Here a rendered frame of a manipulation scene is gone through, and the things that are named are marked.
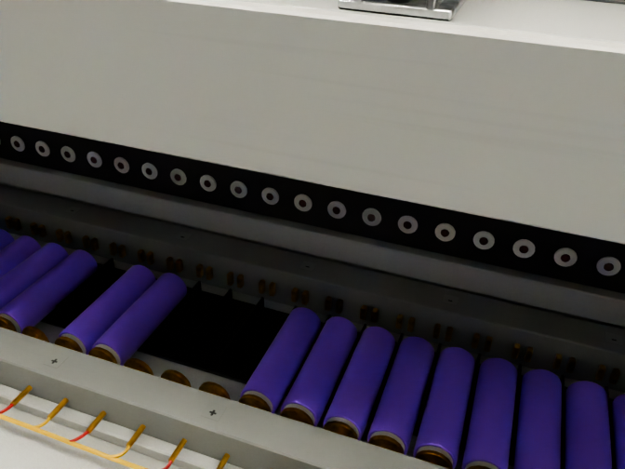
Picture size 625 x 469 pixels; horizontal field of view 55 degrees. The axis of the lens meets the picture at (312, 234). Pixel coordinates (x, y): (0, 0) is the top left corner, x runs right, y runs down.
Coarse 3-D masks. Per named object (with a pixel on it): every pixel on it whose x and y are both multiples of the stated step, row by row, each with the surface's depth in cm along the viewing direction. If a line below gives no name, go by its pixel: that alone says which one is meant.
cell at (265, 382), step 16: (288, 320) 31; (304, 320) 31; (288, 336) 30; (304, 336) 31; (272, 352) 29; (288, 352) 29; (304, 352) 30; (256, 368) 29; (272, 368) 28; (288, 368) 29; (256, 384) 27; (272, 384) 28; (288, 384) 29; (272, 400) 27
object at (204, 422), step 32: (0, 352) 28; (32, 352) 28; (64, 352) 28; (32, 384) 28; (64, 384) 27; (96, 384) 27; (128, 384) 27; (160, 384) 27; (0, 416) 27; (96, 416) 27; (128, 416) 26; (160, 416) 25; (192, 416) 25; (224, 416) 25; (256, 416) 25; (128, 448) 25; (192, 448) 26; (224, 448) 25; (256, 448) 24; (288, 448) 24; (320, 448) 24; (352, 448) 24
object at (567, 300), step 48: (48, 192) 41; (96, 192) 39; (144, 192) 38; (288, 240) 36; (336, 240) 34; (480, 288) 33; (528, 288) 32; (576, 288) 31; (48, 336) 33; (192, 384) 30; (240, 384) 30; (0, 432) 27
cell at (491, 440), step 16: (480, 368) 30; (496, 368) 29; (512, 368) 29; (480, 384) 28; (496, 384) 28; (512, 384) 28; (480, 400) 27; (496, 400) 27; (512, 400) 28; (480, 416) 26; (496, 416) 26; (512, 416) 27; (480, 432) 26; (496, 432) 25; (480, 448) 25; (496, 448) 25; (464, 464) 25; (480, 464) 25; (496, 464) 24
